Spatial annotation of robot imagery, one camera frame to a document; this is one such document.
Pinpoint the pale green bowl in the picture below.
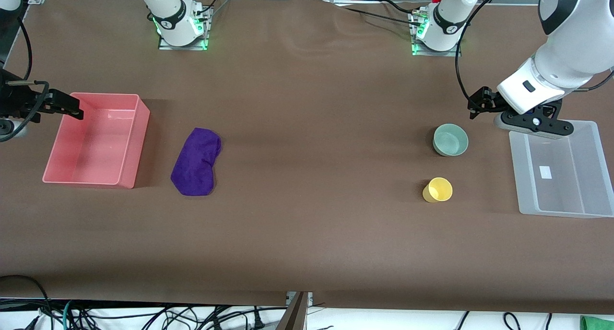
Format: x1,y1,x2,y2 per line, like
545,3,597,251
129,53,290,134
433,123,469,157

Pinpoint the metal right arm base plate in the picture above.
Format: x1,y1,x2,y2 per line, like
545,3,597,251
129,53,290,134
158,6,210,51

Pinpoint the green cloth scrap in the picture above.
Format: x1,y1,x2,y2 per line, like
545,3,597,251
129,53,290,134
579,315,614,330

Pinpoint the pink plastic bin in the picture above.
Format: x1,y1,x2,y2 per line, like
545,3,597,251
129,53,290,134
42,93,151,189

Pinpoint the purple cloth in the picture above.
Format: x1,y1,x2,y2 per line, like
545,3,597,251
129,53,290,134
170,127,223,197

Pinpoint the clear plastic bin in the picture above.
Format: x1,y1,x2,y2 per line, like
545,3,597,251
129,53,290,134
508,120,614,219

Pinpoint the short black tabletop cable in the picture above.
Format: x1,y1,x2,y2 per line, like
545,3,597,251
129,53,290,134
381,0,427,15

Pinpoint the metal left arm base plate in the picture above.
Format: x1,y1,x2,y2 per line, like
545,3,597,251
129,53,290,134
410,11,462,57

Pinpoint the black looped floor cable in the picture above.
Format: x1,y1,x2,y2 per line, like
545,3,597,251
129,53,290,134
0,275,51,330

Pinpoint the long black tabletop cable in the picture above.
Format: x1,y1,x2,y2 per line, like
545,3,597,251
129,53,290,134
324,0,425,27

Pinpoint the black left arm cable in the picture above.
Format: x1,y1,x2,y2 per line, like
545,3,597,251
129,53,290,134
454,0,614,111

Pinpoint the brown table support beam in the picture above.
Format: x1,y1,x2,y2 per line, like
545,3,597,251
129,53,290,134
276,292,310,330

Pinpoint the brown table cover sheet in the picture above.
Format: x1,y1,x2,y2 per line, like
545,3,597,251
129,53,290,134
0,0,614,316

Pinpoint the yellow cup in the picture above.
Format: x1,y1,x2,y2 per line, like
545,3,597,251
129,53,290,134
422,177,453,203

